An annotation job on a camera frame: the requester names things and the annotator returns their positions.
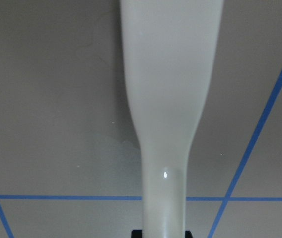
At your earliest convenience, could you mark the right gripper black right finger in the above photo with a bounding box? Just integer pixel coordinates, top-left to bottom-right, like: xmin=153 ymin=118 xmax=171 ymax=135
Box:
xmin=185 ymin=230 xmax=193 ymax=238

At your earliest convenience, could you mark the beige hand brush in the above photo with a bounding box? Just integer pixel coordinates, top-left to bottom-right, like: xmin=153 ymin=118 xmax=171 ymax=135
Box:
xmin=120 ymin=0 xmax=224 ymax=238

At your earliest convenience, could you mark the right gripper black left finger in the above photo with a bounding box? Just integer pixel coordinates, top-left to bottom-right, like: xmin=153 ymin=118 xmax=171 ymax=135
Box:
xmin=131 ymin=230 xmax=143 ymax=238

